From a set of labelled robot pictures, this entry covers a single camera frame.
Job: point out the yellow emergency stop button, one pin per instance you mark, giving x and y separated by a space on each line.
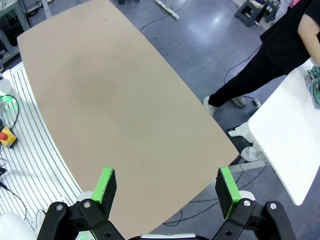
7 140

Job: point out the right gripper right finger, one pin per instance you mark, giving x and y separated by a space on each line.
226 192

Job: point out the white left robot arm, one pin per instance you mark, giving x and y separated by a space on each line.
6 87

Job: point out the white side table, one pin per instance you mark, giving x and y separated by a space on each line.
282 140

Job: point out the grey metal frame cart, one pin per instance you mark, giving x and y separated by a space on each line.
22 20

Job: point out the white slotted base plate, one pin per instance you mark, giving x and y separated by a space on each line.
37 150

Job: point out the folded grey-blue towel stack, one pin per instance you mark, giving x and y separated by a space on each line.
315 96

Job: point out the person in black clothing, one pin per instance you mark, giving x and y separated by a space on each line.
250 75

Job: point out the person's left forearm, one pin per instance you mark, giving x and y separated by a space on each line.
310 37

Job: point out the grey step stool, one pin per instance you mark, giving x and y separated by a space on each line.
246 16
271 11

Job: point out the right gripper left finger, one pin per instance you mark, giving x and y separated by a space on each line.
105 190

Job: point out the light grey sneaker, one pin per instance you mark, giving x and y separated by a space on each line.
208 107
240 102

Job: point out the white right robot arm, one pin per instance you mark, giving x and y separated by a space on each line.
15 226

